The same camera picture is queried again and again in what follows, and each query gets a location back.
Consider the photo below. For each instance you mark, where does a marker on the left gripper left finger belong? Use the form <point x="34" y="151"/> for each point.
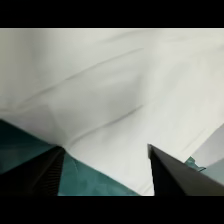
<point x="36" y="176"/>

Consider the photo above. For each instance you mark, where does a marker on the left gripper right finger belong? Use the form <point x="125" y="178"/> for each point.
<point x="173" y="178"/>

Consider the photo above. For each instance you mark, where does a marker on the white shirt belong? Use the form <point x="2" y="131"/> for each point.
<point x="110" y="90"/>

